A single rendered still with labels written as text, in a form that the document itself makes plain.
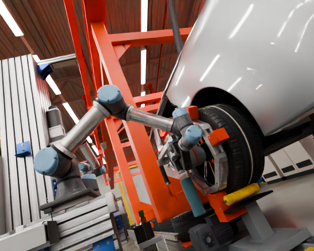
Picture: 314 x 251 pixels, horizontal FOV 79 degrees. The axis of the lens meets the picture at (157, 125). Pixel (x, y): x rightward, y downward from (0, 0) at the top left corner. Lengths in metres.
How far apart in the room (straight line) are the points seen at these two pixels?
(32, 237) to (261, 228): 1.23
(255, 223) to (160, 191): 0.72
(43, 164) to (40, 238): 0.29
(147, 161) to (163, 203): 0.37
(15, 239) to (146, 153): 1.12
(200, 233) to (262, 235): 0.38
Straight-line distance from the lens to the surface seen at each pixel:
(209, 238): 1.56
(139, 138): 1.80
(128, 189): 3.62
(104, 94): 0.99
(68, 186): 1.06
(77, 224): 1.02
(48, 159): 0.97
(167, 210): 1.68
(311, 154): 6.12
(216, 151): 1.18
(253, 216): 1.47
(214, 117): 1.25
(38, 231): 0.95
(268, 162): 7.16
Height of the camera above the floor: 0.61
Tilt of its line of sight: 23 degrees up
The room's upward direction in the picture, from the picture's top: 23 degrees counter-clockwise
